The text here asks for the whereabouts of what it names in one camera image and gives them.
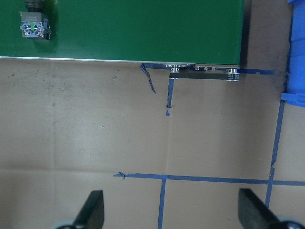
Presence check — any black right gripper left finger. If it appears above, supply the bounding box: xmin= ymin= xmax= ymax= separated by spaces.
xmin=72 ymin=190 xmax=104 ymax=229

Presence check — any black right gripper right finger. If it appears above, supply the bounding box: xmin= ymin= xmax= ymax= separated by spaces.
xmin=238 ymin=188 xmax=280 ymax=229

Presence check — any red push button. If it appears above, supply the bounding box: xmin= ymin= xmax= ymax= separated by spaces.
xmin=20 ymin=0 xmax=51 ymax=41

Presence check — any blue bin robot right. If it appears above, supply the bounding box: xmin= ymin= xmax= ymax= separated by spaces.
xmin=282 ymin=0 xmax=305 ymax=107

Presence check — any green conveyor belt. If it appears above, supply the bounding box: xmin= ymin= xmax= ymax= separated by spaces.
xmin=0 ymin=0 xmax=245 ymax=81

